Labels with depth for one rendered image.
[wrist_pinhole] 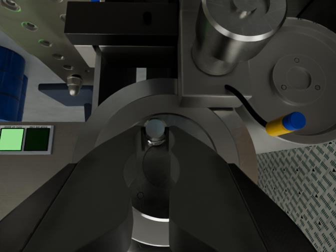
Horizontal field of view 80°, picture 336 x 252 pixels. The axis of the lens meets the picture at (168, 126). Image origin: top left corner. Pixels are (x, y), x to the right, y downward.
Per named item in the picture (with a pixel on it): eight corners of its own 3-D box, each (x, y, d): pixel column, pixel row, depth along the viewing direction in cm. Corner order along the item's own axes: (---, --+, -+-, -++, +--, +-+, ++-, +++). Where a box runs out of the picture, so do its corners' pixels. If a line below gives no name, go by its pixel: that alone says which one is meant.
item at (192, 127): (131, 240, 13) (98, 131, 14) (135, 230, 15) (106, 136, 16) (237, 197, 14) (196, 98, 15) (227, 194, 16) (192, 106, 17)
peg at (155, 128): (170, 136, 12) (146, 143, 11) (168, 142, 14) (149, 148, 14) (163, 113, 12) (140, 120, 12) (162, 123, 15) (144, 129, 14)
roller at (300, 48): (353, 19, 19) (381, 145, 17) (245, 103, 44) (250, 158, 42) (228, 17, 19) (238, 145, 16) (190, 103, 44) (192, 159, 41)
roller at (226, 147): (233, 92, 17) (247, 244, 14) (190, 137, 42) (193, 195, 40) (94, 93, 16) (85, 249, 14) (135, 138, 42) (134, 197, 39)
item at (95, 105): (109, -61, 21) (97, 111, 17) (136, 59, 44) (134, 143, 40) (104, -61, 21) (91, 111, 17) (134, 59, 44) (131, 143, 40)
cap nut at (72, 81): (79, 76, 50) (77, 93, 49) (85, 82, 53) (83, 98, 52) (64, 75, 50) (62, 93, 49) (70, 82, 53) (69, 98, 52)
